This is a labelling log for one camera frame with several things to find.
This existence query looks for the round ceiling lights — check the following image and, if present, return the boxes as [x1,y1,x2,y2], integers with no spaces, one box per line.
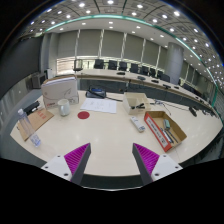
[29,0,224,88]

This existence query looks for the white ceramic mug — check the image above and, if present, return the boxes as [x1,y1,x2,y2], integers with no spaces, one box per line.
[57,98,71,117]

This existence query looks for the black desk microphone units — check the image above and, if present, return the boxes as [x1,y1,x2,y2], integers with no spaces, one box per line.
[116,70,208,101]

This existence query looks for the black power adapter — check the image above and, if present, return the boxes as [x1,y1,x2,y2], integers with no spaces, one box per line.
[22,100,41,117]

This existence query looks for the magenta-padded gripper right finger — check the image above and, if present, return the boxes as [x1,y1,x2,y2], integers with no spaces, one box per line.
[132,142,184,186]

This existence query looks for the flat brown cardboard sheet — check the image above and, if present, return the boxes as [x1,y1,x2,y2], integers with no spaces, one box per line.
[16,108,55,142]

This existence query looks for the black marker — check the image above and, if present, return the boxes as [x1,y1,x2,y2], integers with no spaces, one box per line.
[130,103,146,110]

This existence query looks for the white printed paper sheet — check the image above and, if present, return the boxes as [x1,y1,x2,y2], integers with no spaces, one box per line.
[79,97,118,115]

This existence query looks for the row of black office chairs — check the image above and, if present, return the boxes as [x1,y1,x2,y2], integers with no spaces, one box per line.
[73,58,196,94]

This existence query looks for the small white remote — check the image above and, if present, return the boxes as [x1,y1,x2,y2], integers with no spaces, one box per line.
[129,115,146,133]

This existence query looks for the black cable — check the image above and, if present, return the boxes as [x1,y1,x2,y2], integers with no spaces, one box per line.
[105,95,124,102]

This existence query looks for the grey equipment cabinet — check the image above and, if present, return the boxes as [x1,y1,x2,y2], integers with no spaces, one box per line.
[30,72,48,90]

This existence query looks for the large white printed carton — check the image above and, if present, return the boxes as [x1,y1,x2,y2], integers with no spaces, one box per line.
[40,75,80,108]

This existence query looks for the open brown red-sided box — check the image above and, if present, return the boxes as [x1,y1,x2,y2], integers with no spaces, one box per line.
[143,110,188,153]

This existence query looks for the open white cardboard box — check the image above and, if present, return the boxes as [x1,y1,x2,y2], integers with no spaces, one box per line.
[122,91,152,116]

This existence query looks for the long curved conference desk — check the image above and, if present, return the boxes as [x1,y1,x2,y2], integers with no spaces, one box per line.
[56,68,218,114]

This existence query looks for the clear plastic water bottle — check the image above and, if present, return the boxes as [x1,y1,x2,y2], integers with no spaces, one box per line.
[17,108,42,148]

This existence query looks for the flat round red coaster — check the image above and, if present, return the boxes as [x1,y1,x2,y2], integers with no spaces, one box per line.
[77,110,91,120]

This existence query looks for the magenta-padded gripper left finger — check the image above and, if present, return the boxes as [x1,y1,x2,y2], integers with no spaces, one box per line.
[40,142,92,186]

